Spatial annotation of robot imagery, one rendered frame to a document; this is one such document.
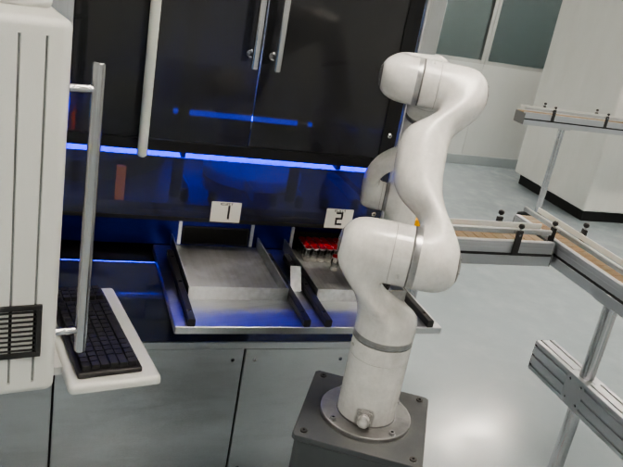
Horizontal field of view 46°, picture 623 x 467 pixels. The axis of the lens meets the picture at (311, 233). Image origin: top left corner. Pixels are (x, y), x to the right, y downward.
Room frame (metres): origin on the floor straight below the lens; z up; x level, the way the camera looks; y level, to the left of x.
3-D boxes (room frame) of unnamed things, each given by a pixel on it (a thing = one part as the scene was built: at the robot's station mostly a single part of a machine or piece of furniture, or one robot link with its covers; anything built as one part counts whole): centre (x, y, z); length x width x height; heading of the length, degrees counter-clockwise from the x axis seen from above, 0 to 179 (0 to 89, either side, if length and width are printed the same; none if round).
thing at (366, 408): (1.32, -0.18, 0.95); 0.19 x 0.19 x 0.18
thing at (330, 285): (1.97, -0.10, 0.90); 0.34 x 0.26 x 0.04; 21
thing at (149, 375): (1.52, 0.50, 0.79); 0.45 x 0.28 x 0.03; 31
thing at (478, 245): (2.41, -0.51, 0.92); 0.69 x 0.16 x 0.16; 111
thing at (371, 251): (1.32, -0.14, 1.16); 0.19 x 0.12 x 0.24; 85
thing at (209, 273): (1.85, 0.21, 0.90); 0.34 x 0.26 x 0.04; 21
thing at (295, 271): (1.78, 0.00, 0.91); 0.14 x 0.03 x 0.06; 20
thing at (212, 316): (1.85, 0.03, 0.87); 0.70 x 0.48 x 0.02; 111
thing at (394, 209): (1.86, -0.22, 1.17); 0.09 x 0.08 x 0.13; 85
